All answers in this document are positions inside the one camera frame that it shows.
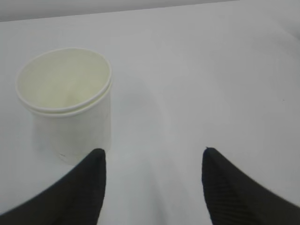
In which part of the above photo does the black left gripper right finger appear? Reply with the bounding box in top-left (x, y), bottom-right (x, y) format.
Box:
top-left (202, 148), bottom-right (300, 225)

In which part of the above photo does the white paper cup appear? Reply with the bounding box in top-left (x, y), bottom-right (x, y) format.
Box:
top-left (15, 48), bottom-right (113, 165)

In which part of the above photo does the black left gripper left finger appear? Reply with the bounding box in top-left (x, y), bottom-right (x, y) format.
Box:
top-left (0, 149), bottom-right (106, 225)

